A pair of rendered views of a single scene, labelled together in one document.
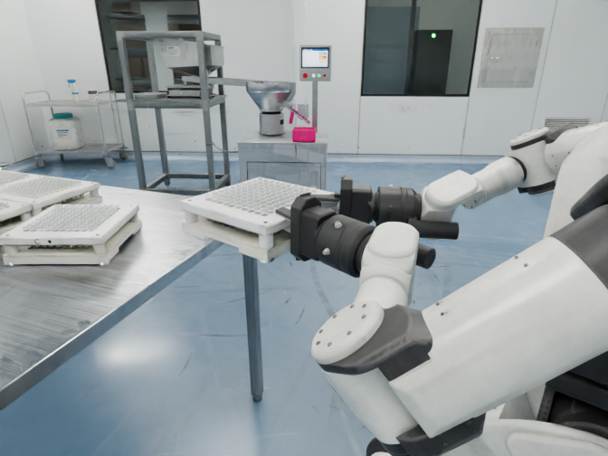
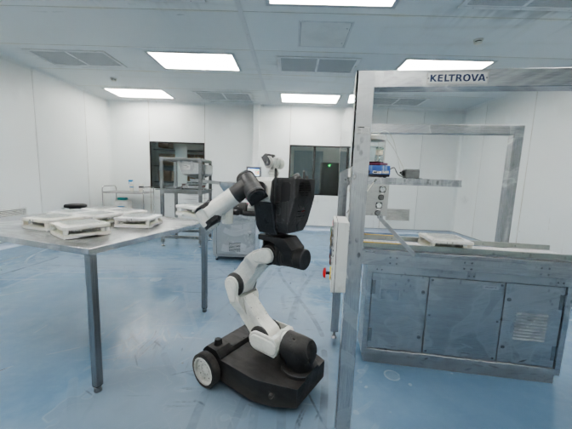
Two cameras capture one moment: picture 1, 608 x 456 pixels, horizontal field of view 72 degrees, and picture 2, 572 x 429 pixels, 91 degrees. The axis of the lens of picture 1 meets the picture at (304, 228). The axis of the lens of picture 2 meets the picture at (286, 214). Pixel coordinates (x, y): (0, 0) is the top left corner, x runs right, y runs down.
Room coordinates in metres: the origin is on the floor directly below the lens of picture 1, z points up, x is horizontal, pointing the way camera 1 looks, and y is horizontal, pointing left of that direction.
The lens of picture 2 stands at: (-1.12, -0.41, 1.22)
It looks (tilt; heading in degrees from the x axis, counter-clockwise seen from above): 7 degrees down; 358
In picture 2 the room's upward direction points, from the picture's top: 2 degrees clockwise
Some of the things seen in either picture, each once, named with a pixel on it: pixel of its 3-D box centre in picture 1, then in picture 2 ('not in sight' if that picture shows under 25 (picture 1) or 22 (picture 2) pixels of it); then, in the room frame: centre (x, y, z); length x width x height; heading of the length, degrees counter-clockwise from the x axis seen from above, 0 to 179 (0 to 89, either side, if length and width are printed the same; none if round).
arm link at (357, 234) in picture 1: (384, 260); (226, 214); (0.59, -0.13, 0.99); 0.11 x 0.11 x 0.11; 45
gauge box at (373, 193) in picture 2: not in sight; (368, 198); (0.61, -1.00, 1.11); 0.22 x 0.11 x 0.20; 80
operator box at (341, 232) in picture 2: not in sight; (340, 252); (-0.08, -0.67, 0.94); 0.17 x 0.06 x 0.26; 170
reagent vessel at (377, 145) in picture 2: not in sight; (373, 148); (0.69, -1.03, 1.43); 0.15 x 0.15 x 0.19
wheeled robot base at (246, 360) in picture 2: not in sight; (267, 348); (0.47, -0.40, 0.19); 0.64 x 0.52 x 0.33; 52
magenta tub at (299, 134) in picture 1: (304, 134); not in sight; (2.93, 0.00, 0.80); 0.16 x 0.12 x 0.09; 87
